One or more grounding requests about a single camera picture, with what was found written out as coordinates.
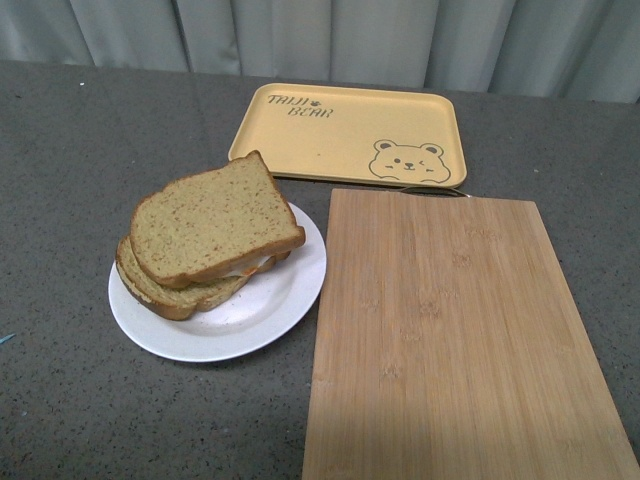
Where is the white round plate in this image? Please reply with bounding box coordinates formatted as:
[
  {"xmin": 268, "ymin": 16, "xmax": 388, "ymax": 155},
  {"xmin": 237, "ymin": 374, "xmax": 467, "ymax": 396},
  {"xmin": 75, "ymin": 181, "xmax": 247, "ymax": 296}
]
[{"xmin": 108, "ymin": 205, "xmax": 327, "ymax": 363}]

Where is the bread slice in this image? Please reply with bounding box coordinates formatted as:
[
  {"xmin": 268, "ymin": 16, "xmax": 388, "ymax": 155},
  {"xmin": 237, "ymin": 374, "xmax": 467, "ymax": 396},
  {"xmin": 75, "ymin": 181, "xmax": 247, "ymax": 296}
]
[
  {"xmin": 129, "ymin": 151, "xmax": 306, "ymax": 288},
  {"xmin": 115, "ymin": 235, "xmax": 292, "ymax": 322}
]

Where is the fried egg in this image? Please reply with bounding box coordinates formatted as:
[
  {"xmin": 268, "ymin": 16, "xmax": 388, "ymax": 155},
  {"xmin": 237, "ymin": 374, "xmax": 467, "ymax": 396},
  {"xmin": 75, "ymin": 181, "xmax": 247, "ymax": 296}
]
[{"xmin": 223, "ymin": 256, "xmax": 275, "ymax": 278}]

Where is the yellow bear serving tray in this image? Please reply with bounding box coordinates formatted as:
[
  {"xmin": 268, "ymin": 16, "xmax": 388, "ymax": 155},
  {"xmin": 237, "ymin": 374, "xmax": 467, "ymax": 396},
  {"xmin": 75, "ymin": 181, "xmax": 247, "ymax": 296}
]
[{"xmin": 228, "ymin": 83, "xmax": 467, "ymax": 188}]

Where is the bamboo cutting board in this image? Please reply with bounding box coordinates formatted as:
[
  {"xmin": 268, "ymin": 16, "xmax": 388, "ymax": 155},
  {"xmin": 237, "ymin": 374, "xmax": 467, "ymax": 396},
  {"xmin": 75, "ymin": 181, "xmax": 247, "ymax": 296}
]
[{"xmin": 302, "ymin": 189, "xmax": 639, "ymax": 479}]

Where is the grey curtain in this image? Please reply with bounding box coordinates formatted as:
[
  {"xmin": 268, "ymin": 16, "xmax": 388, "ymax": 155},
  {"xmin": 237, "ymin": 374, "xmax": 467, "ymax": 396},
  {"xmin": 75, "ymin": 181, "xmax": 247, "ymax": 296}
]
[{"xmin": 1, "ymin": 0, "xmax": 639, "ymax": 103}]

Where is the metal cutting board handle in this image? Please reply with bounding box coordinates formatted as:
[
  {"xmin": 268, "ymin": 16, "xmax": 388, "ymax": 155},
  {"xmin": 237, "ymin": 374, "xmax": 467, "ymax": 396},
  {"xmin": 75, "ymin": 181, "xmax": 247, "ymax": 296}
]
[{"xmin": 398, "ymin": 186, "xmax": 471, "ymax": 198}]

